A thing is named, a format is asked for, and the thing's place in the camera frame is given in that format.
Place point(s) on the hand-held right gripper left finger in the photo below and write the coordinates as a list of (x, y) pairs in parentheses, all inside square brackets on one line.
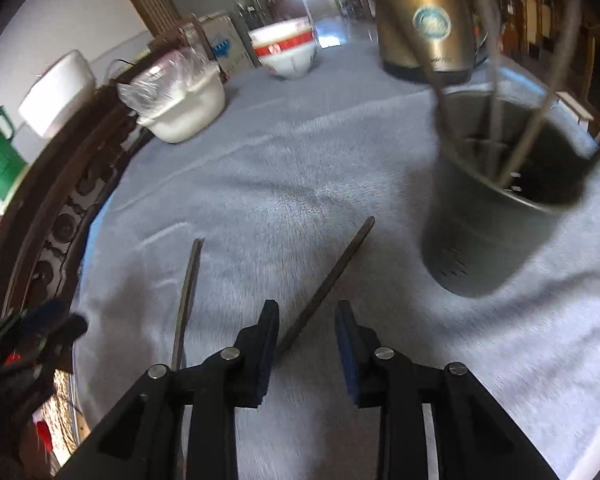
[(269, 350)]

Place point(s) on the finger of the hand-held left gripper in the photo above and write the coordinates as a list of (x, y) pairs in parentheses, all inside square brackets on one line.
[(45, 316), (70, 330)]

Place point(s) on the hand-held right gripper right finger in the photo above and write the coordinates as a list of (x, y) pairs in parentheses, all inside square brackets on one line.
[(347, 355)]

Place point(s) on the grey metal chopstick holder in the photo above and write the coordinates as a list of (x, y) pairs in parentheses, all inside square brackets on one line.
[(480, 240)]

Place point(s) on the blue table cover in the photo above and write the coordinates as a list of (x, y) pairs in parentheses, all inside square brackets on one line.
[(92, 240)]

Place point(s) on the dark carved wooden sideboard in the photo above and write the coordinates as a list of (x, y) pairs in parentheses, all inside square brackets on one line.
[(50, 200)]

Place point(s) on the grey tablecloth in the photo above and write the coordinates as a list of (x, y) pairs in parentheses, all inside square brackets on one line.
[(280, 170)]

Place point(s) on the white pink rice cooker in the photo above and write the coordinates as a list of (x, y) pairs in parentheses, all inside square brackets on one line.
[(55, 95)]

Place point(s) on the white red-banded bowl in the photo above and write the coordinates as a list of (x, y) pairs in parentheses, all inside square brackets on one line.
[(280, 35), (287, 60)]

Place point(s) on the white chest freezer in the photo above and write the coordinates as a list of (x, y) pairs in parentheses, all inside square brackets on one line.
[(227, 42)]

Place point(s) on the gold electric kettle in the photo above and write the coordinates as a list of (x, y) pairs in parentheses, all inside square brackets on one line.
[(420, 35)]

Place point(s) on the small white stool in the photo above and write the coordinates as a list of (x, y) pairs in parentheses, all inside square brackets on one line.
[(575, 105)]

